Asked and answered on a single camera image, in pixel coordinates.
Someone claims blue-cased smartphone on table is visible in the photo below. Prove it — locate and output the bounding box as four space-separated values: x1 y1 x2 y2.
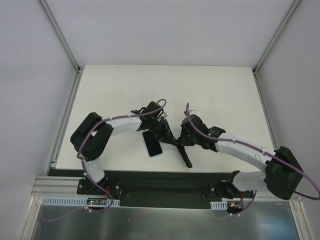
142 131 163 158

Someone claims black phone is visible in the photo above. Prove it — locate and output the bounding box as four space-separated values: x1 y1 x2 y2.
176 143 193 169

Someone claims aluminium front rail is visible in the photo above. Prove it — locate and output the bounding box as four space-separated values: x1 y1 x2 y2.
30 176 302 202

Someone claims shiny metal front panel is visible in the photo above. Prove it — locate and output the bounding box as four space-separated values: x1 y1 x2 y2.
31 200 299 240

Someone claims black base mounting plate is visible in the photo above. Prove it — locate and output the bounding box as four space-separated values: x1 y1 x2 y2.
76 170 253 209

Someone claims left white cable duct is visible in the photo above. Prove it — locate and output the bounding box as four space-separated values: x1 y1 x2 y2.
42 196 120 208

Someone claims right white cable duct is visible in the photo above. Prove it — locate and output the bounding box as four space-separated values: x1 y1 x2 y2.
210 200 228 211

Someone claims white cable duct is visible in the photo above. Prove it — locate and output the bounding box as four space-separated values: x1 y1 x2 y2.
42 196 120 208
210 200 228 211

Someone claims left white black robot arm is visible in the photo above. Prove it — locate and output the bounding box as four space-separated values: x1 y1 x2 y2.
70 99 178 195

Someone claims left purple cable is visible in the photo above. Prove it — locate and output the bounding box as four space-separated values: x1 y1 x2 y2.
76 98 168 201

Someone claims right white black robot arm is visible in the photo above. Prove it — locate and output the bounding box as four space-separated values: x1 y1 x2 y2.
180 114 302 200

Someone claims right aluminium frame post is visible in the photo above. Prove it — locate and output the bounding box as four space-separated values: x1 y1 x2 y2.
252 0 303 76

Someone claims left aluminium frame post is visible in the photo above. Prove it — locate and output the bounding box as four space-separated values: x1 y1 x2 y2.
37 0 85 74

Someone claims aluminium frame post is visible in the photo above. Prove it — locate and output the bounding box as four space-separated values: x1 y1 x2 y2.
252 0 303 76
37 0 85 74

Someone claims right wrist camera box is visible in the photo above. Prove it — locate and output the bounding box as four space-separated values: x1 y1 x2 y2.
187 109 200 117

